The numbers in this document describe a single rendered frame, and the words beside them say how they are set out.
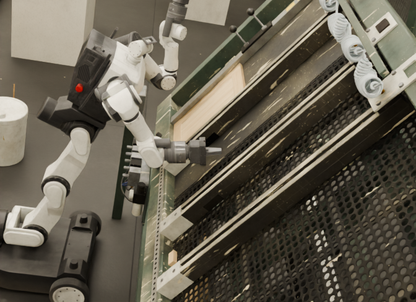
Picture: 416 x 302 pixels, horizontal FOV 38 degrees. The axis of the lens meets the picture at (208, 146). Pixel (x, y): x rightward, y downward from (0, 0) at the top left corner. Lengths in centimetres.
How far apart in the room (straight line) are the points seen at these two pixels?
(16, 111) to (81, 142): 131
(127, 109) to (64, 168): 87
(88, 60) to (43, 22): 273
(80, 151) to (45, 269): 72
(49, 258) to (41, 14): 254
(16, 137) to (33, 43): 151
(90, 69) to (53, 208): 82
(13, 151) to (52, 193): 116
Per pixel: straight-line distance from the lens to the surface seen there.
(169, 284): 217
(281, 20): 289
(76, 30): 528
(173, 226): 239
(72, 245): 336
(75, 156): 289
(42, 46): 540
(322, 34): 247
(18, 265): 329
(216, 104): 285
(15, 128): 401
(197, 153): 232
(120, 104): 219
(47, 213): 317
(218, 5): 674
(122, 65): 260
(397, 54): 190
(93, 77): 263
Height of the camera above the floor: 255
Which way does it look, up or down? 33 degrees down
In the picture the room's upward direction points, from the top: 13 degrees clockwise
